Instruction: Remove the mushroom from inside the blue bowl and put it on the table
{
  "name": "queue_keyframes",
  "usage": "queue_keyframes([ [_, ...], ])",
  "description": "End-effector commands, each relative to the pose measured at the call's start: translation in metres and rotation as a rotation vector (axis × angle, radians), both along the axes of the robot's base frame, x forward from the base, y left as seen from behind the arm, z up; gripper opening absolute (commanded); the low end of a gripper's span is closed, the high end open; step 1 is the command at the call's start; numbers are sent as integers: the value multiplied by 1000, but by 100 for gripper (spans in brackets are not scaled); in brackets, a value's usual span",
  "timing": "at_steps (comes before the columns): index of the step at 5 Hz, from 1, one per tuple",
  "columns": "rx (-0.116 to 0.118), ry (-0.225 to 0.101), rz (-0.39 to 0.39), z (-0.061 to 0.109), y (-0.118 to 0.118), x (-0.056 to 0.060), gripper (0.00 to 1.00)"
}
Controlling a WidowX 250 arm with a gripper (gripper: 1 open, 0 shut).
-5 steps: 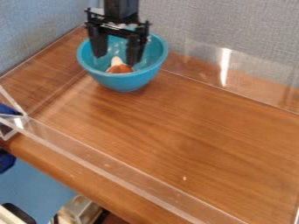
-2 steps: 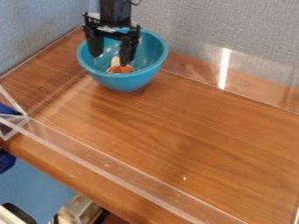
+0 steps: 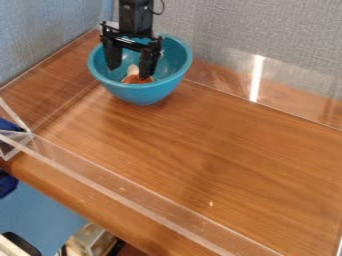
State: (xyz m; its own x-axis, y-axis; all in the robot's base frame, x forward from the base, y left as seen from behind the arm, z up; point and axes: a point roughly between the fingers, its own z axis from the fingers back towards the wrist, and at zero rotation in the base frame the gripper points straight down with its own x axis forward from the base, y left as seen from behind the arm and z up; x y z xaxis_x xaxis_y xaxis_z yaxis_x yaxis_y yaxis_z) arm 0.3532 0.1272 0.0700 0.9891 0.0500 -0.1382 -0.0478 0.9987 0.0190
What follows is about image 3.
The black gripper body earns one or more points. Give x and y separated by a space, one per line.
132 32

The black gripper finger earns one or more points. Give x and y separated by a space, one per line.
112 55
148 61

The blue bowl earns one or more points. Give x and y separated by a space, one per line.
172 65

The clear acrylic barrier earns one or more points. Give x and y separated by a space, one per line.
224 171

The clear plastic container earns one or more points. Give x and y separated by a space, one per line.
89 241

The black and white object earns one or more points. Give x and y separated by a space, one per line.
15 246

